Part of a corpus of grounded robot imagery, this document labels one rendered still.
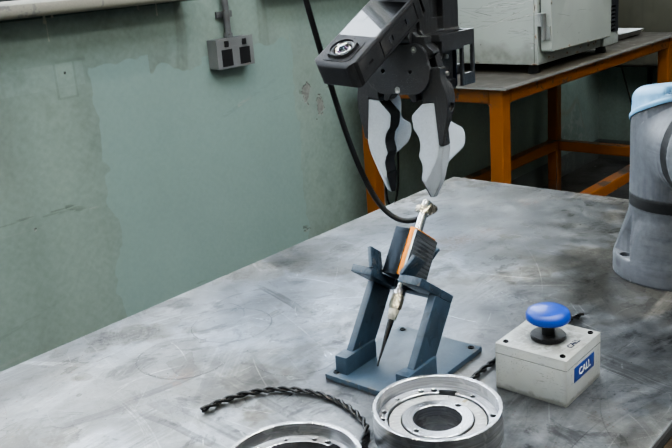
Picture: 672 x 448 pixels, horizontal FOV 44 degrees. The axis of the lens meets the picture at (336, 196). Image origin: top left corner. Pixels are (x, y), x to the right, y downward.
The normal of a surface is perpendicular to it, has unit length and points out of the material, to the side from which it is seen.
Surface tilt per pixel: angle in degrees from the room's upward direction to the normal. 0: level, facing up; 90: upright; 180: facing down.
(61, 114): 90
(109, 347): 0
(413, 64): 90
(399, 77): 90
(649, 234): 73
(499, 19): 87
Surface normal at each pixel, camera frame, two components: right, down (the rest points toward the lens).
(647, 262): -0.72, -0.06
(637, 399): -0.07, -0.96
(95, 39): 0.76, 0.12
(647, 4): -0.65, 0.25
